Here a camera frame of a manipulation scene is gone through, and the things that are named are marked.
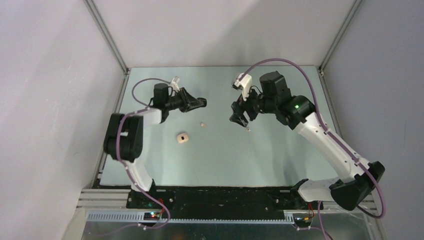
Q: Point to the beige earbud charging case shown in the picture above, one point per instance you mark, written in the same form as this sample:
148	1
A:
182	138

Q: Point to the right corner aluminium post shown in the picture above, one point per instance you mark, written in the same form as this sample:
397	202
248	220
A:
352	12

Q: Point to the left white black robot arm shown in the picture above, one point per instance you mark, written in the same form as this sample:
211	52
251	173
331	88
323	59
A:
124	137

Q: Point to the right controller board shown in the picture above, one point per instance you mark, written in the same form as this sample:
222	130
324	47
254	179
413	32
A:
303	222

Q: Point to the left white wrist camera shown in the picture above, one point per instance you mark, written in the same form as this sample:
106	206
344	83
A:
174	84

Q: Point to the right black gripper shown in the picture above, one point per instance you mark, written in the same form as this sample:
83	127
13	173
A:
240	106

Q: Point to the controller board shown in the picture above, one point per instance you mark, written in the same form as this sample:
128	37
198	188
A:
152	216
303	222

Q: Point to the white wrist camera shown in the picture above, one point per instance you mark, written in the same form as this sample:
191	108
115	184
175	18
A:
174	84
244	84

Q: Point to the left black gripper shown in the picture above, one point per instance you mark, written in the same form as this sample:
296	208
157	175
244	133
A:
189	103

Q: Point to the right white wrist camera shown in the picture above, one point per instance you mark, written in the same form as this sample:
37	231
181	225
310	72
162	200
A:
244	84

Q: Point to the left corner aluminium post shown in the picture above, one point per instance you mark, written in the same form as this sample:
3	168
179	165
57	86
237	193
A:
106	34

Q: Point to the black earbud charging case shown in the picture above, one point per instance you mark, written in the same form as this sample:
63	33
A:
202	102

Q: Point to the grey slotted cable duct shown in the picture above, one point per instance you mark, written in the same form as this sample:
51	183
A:
137	217

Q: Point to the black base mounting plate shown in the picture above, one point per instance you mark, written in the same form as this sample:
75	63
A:
221	202

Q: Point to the left controller board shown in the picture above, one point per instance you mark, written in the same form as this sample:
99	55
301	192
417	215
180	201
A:
152	216

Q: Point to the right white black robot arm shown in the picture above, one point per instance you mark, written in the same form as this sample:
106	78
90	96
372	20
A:
356	176

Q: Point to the corner aluminium post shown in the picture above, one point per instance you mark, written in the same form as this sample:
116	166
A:
352	12
106	34

